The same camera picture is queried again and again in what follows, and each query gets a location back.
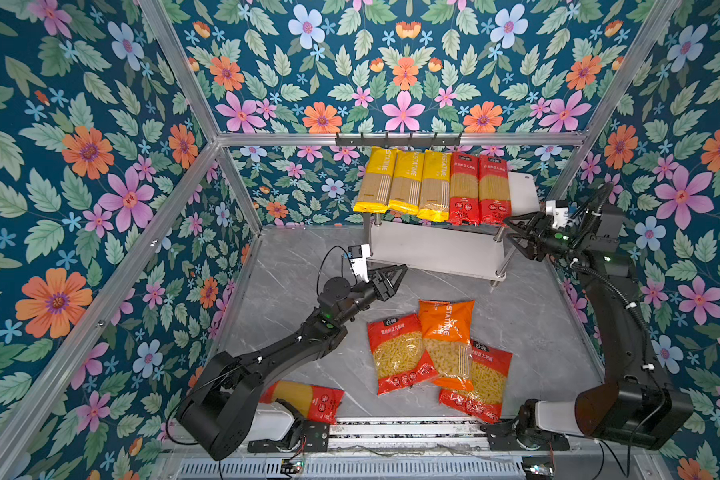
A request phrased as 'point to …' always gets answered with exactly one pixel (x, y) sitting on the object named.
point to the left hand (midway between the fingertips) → (405, 268)
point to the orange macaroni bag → (447, 330)
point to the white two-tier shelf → (452, 248)
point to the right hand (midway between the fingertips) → (516, 221)
